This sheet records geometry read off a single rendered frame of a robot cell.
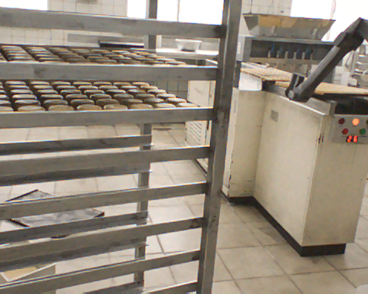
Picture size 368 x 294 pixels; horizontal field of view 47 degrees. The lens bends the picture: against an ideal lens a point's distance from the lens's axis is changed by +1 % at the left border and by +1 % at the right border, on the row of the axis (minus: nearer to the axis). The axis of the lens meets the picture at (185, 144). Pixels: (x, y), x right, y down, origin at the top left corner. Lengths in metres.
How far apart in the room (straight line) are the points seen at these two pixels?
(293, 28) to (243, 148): 0.85
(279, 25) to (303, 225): 1.28
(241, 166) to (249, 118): 0.34
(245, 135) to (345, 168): 0.75
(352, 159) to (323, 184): 0.20
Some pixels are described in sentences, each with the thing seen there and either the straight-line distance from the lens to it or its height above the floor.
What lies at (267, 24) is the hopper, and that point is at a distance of 2.87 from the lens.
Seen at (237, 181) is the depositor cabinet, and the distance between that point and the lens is 2.97.
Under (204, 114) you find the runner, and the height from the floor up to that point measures 1.05.
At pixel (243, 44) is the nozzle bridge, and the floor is 1.13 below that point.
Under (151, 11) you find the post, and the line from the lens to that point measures 1.32.
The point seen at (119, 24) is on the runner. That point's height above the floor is 1.23.
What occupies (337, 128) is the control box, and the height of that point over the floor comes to 0.78.
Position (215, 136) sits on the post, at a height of 1.00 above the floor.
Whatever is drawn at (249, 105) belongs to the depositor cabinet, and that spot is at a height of 0.74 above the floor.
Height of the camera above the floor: 1.25
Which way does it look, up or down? 16 degrees down
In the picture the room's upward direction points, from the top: 4 degrees clockwise
